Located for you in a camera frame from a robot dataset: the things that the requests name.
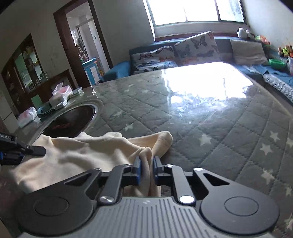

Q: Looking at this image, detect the grey plain cushion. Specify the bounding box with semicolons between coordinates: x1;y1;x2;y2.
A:
230;39;269;65

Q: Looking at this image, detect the pink tissue pack near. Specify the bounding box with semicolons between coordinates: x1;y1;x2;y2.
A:
17;107;37;128

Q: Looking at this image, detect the large bright window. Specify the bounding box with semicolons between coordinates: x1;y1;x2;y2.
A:
146;0;245;26

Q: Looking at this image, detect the stack of green booklets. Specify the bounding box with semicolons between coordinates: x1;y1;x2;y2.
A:
68;87;84;99

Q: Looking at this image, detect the cream beige garment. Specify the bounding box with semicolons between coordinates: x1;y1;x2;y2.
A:
10;131;173;197

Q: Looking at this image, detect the dark wooden door frame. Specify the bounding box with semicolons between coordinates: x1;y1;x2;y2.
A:
53;0;114;89

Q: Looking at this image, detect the butterfly pillow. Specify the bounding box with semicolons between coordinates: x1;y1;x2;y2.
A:
174;31;222;66
131;46;178;74

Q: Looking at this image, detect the colourful toy pile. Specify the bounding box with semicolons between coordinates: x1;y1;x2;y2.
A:
255;35;292;58

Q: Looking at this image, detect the right butterfly pillow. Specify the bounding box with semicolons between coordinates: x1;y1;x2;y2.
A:
174;31;222;66

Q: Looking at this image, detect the pink tissue pack far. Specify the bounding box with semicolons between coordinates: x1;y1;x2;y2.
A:
52;81;72;96

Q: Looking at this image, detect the white refrigerator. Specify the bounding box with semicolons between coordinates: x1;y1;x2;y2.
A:
0;91;18;134

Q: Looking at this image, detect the dark wooden display cabinet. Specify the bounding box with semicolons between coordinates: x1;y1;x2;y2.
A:
1;34;76;116

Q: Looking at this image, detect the pink tissue pack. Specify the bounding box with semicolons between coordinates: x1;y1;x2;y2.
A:
52;81;72;96
17;107;37;128

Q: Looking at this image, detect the flat white box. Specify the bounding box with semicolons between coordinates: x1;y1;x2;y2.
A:
53;101;68;110

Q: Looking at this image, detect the round black induction cooktop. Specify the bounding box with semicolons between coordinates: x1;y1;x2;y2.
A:
42;105;96;138

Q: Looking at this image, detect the left butterfly pillow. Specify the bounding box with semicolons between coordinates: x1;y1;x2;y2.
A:
131;46;178;74

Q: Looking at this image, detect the white panda plush toy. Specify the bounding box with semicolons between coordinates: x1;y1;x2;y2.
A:
237;27;250;40

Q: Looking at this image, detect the blue white small cabinet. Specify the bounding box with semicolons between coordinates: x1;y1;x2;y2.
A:
82;57;102;86

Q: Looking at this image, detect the white small box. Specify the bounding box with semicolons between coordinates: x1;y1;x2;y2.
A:
49;94;68;107

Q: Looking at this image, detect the blue corner sofa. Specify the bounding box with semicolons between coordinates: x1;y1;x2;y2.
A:
101;33;292;102

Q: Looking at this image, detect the green plastic toy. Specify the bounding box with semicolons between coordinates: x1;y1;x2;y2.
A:
269;59;286;71

